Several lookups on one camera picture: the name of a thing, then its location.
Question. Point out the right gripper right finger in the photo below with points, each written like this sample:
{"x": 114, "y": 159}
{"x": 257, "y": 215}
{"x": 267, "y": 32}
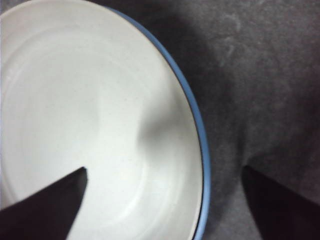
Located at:
{"x": 282, "y": 215}

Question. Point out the blue round plate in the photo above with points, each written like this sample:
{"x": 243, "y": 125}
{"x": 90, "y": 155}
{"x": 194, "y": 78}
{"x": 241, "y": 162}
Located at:
{"x": 206, "y": 162}

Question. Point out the white round plate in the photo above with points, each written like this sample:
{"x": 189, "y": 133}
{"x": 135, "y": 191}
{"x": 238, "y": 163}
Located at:
{"x": 75, "y": 87}

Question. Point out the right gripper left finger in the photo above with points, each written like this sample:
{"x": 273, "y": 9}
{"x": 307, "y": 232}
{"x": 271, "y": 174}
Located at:
{"x": 37, "y": 215}

